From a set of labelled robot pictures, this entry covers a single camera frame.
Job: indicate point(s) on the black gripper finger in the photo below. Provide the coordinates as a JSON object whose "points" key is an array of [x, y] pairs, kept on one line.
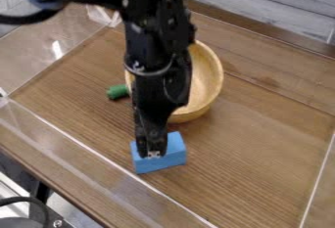
{"points": [[152, 142]]}

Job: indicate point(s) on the clear acrylic triangle bracket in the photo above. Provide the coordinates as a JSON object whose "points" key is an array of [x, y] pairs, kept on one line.
{"points": [[103, 16]]}

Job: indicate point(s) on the light wooden bowl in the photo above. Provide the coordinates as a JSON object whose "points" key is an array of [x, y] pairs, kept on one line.
{"points": [[205, 84]]}

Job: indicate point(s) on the small green cylinder toy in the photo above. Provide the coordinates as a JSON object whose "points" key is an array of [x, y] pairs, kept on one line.
{"points": [[116, 91]]}

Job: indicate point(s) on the blue foam block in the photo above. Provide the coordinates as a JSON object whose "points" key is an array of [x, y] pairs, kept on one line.
{"points": [[175, 156]]}

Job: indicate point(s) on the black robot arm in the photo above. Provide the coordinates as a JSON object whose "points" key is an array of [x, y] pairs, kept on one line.
{"points": [[132, 10]]}

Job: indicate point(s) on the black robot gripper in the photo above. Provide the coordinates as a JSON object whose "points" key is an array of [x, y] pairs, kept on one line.
{"points": [[157, 60]]}

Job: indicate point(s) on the black metal base plate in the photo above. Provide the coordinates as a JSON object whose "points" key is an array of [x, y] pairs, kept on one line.
{"points": [[56, 220]]}

